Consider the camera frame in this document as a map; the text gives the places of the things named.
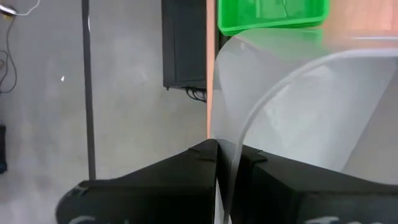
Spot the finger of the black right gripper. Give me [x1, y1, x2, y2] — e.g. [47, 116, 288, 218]
[231, 144, 398, 224]
[55, 138, 219, 224]

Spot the gray plastic bin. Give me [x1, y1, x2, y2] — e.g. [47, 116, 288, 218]
[210, 27, 398, 224]

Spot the gray metal table leg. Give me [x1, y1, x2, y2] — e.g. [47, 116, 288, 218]
[80, 0, 97, 181]

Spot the black control box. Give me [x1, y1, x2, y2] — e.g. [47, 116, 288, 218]
[160, 0, 208, 91]

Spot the dark floor object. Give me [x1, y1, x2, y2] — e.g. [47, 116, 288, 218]
[0, 123, 8, 175]

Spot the green solid plastic bin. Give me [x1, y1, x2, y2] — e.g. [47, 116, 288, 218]
[216, 0, 331, 37]

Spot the black cable bundle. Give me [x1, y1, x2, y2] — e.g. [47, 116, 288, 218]
[184, 86, 208, 104]

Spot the black floor cable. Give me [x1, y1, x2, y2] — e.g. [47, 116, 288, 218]
[0, 14, 19, 95]

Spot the white cable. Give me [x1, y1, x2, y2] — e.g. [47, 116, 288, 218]
[0, 0, 42, 17]

